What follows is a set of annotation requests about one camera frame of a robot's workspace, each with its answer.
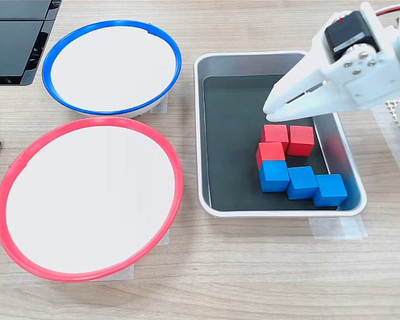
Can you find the silver metal tray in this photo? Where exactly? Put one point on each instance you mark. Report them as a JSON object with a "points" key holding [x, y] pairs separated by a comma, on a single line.
{"points": [[220, 63]]}

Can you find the red wooden block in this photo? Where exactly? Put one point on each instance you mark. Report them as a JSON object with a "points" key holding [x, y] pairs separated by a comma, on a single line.
{"points": [[274, 132], [300, 140], [270, 151]]}

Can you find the red-rimmed white dish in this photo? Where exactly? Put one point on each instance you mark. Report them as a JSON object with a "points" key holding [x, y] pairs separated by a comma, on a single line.
{"points": [[86, 183]]}

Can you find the blue-rimmed white dish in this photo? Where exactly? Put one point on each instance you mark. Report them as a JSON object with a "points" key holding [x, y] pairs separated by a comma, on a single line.
{"points": [[103, 66]]}

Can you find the clear tape strip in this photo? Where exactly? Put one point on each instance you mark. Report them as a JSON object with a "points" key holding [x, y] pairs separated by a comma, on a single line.
{"points": [[120, 275], [165, 238], [161, 103], [336, 228], [386, 140]]}

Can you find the blue wooden block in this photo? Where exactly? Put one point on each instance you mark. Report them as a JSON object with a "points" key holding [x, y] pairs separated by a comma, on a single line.
{"points": [[330, 190], [273, 176], [301, 183]]}

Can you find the black panel device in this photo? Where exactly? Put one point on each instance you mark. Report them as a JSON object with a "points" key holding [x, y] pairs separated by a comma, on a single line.
{"points": [[10, 43]]}

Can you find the white mesh anti-slip mat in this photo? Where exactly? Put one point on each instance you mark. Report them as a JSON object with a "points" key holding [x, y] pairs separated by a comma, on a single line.
{"points": [[391, 106]]}

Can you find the black tray liner mat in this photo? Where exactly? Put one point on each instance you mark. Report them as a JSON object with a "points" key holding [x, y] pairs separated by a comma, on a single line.
{"points": [[233, 150]]}

